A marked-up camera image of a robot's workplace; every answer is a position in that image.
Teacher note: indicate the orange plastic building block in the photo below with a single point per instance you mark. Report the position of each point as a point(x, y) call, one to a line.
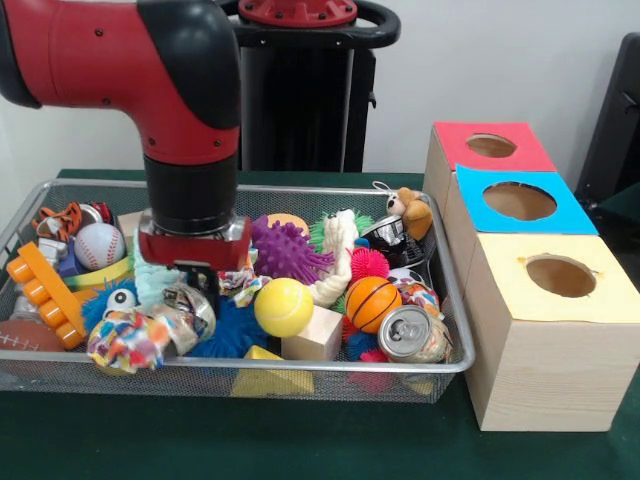
point(42, 292)

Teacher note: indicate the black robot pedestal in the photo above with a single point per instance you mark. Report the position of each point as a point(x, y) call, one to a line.
point(310, 110)

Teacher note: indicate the purple spiky ball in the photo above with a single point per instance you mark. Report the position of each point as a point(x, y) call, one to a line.
point(285, 250)

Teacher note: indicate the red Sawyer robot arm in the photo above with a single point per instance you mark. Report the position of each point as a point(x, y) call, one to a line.
point(170, 90)

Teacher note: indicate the white baseball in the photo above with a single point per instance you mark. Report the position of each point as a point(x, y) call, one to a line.
point(98, 245)

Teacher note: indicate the dark green table cloth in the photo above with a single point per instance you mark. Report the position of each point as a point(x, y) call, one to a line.
point(250, 440)

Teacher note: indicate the blue fuzzy toy with eyes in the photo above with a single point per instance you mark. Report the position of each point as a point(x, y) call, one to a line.
point(115, 300)

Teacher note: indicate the yellow tennis ball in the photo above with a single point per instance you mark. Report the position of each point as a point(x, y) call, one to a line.
point(283, 307)

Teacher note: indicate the clear mesh bin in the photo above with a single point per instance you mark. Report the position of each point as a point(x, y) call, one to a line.
point(250, 384)

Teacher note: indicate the mint green knitted cloth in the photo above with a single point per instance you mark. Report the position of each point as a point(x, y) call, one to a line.
point(155, 282)

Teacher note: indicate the silver drink can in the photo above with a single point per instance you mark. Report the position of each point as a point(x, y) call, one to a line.
point(412, 333)

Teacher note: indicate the black office chair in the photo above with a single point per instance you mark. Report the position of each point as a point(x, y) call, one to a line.
point(615, 130)

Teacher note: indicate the wooden box with three holes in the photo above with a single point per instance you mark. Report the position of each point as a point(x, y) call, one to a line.
point(550, 370)

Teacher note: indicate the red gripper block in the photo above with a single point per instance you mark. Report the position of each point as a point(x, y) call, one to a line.
point(195, 253)

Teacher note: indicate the small brown football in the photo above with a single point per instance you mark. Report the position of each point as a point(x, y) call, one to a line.
point(20, 335)

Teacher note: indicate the small orange basketball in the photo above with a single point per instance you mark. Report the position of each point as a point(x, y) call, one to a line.
point(372, 305)

